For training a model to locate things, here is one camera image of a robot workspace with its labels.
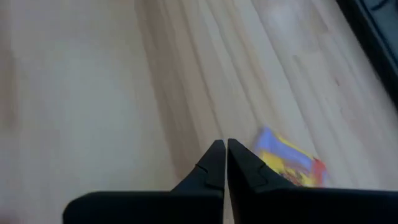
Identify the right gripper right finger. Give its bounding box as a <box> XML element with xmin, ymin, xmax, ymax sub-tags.
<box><xmin>227</xmin><ymin>138</ymin><xmax>298</xmax><ymax>194</ymax></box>

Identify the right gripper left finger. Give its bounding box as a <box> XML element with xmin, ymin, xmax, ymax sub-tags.
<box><xmin>170</xmin><ymin>139</ymin><xmax>226</xmax><ymax>192</ymax></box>

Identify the yellow purple candy pack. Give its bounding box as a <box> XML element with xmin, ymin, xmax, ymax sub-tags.
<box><xmin>252</xmin><ymin>126</ymin><xmax>329</xmax><ymax>188</ymax></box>

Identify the black aluminium table frame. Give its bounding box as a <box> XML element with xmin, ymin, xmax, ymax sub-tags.
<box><xmin>336</xmin><ymin>0</ymin><xmax>398</xmax><ymax>111</ymax></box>

